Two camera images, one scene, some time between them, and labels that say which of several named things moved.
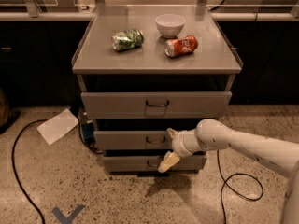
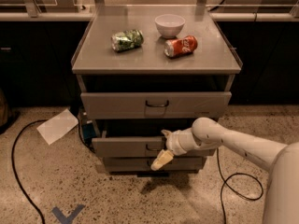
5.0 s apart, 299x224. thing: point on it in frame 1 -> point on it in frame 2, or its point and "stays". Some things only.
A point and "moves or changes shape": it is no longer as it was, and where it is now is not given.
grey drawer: x=133 y=140 moves or changes shape
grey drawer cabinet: x=144 y=71 stays
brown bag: x=4 y=107 stays
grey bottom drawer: x=151 y=162 stays
